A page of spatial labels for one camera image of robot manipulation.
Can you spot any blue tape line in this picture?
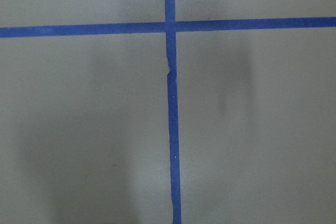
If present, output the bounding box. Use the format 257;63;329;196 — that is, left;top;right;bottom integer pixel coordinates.
163;0;183;224

